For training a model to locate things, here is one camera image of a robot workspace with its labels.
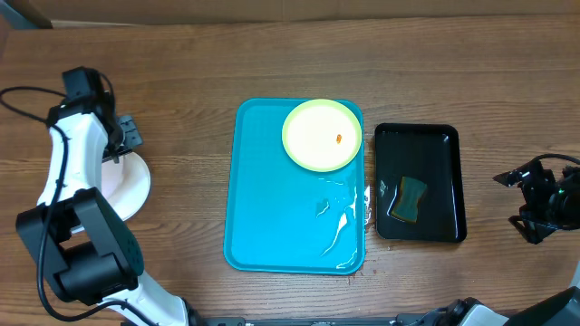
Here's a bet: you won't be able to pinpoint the white plate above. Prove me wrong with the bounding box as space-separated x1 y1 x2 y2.
70 151 152 235

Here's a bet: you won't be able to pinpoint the yellow green scrub sponge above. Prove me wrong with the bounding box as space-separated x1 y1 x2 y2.
390 177 428 224

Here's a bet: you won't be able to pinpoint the yellow-green plate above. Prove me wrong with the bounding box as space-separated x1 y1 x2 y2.
282 99 363 172

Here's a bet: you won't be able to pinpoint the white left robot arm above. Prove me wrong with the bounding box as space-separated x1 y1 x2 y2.
16 104 190 325

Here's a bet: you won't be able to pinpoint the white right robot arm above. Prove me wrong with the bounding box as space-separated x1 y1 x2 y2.
494 157 579 326

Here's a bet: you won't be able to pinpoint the black water tray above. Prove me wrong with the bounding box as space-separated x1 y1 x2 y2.
374 123 467 243

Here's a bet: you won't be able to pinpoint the teal plastic tray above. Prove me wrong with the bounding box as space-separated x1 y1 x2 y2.
224 98 366 275

